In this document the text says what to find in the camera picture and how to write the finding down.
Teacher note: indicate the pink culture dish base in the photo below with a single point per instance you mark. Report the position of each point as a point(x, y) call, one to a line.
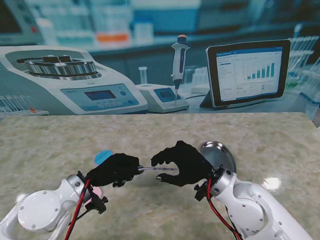
point(95, 160)

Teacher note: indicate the printed laboratory backdrop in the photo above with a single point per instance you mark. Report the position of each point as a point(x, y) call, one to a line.
point(160, 62)

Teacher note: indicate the steel kidney tray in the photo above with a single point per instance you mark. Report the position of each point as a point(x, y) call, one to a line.
point(221, 153)

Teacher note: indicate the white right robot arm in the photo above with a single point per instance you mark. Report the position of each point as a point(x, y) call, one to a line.
point(250, 205)

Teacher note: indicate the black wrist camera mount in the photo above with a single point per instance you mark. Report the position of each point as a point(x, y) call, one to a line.
point(201, 192)
point(98, 203)

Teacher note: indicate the pink culture dish lid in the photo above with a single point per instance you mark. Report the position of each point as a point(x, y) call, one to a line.
point(99, 191)

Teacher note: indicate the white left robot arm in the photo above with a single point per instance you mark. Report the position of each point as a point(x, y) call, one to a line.
point(40, 210)

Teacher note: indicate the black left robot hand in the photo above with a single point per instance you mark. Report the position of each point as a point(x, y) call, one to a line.
point(115, 170)

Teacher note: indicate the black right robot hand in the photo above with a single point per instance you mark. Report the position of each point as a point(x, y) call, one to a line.
point(192, 165)

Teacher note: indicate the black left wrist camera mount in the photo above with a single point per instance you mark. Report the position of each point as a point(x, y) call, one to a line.
point(98, 203)

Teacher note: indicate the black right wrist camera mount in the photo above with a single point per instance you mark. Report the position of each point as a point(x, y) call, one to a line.
point(201, 192)

